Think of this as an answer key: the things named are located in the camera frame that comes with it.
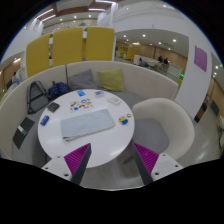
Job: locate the blue white packet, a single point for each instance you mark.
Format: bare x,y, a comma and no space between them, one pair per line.
99,93

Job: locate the curved white sofa bench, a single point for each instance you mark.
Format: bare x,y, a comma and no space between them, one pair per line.
141,81

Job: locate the round white table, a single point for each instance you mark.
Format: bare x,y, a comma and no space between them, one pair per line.
105,145

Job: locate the light blue folded towel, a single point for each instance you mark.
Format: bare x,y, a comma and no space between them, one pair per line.
86,124

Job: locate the grey black backpack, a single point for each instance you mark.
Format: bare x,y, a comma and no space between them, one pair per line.
37,97

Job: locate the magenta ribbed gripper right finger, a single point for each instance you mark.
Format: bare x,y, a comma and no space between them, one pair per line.
145,160

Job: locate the black wallet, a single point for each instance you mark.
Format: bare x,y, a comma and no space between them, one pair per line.
53,107

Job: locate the purple wall board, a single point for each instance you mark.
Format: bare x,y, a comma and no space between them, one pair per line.
200,58

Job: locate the yellow blue toy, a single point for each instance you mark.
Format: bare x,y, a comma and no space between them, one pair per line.
123,120

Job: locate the yellow-green cushion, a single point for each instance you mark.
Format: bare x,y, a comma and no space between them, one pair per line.
112,79

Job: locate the left yellow acoustic panel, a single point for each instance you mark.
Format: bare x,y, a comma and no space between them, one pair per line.
37,55

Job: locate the middle yellow acoustic panel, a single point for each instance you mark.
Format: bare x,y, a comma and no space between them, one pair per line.
67,46

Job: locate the yellow acoustic panel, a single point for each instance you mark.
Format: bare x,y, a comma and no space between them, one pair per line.
37,55
67,46
99,43

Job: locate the right yellow acoustic panel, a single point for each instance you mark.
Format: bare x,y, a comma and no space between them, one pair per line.
99,43

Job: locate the grey cushion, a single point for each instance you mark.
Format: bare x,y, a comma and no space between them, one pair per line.
82,80

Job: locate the black laptop on bench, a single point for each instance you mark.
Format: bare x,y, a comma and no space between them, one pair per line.
22,131

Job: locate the dark blue bag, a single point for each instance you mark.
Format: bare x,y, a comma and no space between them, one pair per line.
58,89

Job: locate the white armchair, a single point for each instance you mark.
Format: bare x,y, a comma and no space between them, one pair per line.
163,126

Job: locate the blue card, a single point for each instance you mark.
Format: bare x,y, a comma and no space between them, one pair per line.
81,93

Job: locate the white small box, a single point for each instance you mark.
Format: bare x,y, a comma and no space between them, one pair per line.
114,100

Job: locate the colourful sticker sheet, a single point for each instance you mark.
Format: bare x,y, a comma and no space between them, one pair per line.
80,105

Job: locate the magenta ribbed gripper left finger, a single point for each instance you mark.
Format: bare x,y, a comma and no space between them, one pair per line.
77,162

